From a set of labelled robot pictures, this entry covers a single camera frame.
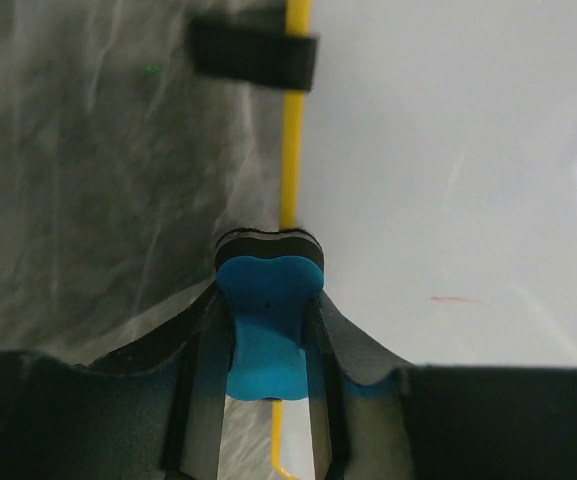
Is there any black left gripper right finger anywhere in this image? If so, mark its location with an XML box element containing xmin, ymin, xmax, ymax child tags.
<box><xmin>303</xmin><ymin>295</ymin><xmax>577</xmax><ymax>479</ymax></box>

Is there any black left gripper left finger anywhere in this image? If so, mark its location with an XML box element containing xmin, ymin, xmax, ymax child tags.
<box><xmin>0</xmin><ymin>286</ymin><xmax>233</xmax><ymax>479</ymax></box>

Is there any blue whiteboard eraser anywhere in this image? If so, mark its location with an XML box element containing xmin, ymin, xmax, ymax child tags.
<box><xmin>214</xmin><ymin>228</ymin><xmax>324</xmax><ymax>401</ymax></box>

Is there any yellow framed whiteboard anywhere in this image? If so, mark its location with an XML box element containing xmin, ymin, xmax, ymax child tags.
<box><xmin>270</xmin><ymin>0</ymin><xmax>577</xmax><ymax>480</ymax></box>

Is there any metal wire easel stand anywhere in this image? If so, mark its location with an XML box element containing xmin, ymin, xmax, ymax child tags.
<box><xmin>187</xmin><ymin>17</ymin><xmax>318</xmax><ymax>92</ymax></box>

